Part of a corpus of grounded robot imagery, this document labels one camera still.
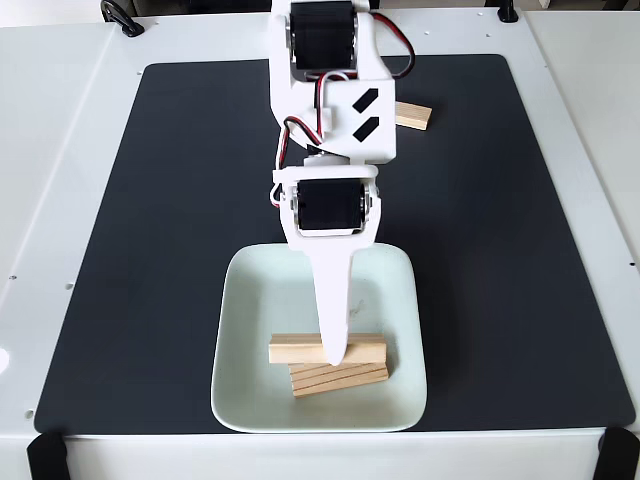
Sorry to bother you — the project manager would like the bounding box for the pale green square plate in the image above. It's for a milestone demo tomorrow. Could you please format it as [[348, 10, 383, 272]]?
[[209, 242, 429, 434]]

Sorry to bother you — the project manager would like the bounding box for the plain wooden block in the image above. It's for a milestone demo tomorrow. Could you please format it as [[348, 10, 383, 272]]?
[[267, 332, 389, 366], [394, 101, 434, 132]]

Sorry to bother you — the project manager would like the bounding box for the grooved wooden block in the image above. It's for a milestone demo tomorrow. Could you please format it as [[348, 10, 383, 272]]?
[[288, 362, 391, 400]]

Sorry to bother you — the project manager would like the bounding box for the black corner bracket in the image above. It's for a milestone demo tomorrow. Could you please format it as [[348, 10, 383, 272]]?
[[592, 427, 640, 480], [26, 432, 70, 480]]

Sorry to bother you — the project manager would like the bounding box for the black rubber mat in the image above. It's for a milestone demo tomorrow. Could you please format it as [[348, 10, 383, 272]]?
[[33, 53, 636, 435]]

